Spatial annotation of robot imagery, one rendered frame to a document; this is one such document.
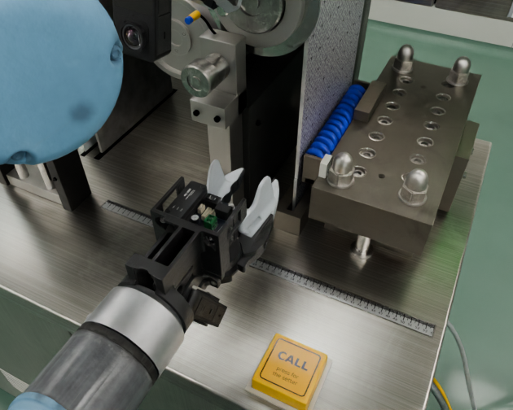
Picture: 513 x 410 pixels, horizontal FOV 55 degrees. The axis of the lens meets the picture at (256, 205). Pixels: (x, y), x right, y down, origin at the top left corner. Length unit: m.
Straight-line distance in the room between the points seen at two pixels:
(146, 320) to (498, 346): 1.57
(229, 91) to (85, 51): 0.45
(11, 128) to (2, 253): 0.65
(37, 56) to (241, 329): 0.53
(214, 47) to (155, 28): 0.18
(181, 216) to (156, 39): 0.15
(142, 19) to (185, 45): 0.24
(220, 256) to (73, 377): 0.15
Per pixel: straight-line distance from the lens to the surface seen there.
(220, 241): 0.43
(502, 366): 1.83
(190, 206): 0.45
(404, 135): 0.77
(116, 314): 0.40
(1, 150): 0.20
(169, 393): 0.82
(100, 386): 0.38
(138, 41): 0.45
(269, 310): 0.69
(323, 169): 0.66
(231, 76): 0.62
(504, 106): 2.98
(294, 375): 0.61
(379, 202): 0.65
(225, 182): 0.55
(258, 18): 0.59
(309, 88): 0.65
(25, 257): 0.82
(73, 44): 0.19
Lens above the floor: 1.47
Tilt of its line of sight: 45 degrees down
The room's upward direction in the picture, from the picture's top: straight up
